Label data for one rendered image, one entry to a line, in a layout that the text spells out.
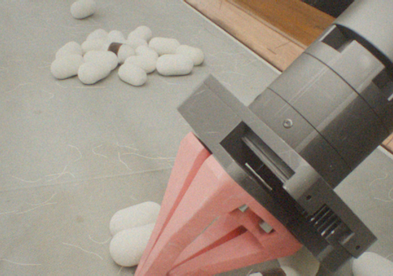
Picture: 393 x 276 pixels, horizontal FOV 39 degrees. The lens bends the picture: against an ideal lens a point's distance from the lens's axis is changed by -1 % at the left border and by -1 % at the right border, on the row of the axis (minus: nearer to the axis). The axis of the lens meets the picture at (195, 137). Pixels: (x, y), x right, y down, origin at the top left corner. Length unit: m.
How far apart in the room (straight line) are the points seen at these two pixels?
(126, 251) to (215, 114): 0.09
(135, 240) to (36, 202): 0.09
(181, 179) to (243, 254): 0.05
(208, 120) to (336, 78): 0.06
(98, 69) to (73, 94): 0.03
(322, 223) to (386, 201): 0.14
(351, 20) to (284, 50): 0.33
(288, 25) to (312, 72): 0.38
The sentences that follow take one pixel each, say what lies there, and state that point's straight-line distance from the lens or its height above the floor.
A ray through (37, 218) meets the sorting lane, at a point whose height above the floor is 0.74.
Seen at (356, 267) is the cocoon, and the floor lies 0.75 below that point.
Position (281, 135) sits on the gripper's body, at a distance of 0.24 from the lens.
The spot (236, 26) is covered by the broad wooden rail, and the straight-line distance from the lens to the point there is 0.67.
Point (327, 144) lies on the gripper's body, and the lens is 0.24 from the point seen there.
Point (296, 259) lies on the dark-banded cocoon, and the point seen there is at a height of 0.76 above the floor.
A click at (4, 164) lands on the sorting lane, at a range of 0.42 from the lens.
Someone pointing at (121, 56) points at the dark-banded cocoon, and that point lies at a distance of 0.56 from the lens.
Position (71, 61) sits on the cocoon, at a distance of 0.54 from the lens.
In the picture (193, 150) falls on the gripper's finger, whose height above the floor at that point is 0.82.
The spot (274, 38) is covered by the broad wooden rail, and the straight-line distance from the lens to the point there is 0.61.
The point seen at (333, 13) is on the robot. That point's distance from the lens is 1.07.
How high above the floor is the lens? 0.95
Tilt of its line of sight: 29 degrees down
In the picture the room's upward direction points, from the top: 2 degrees clockwise
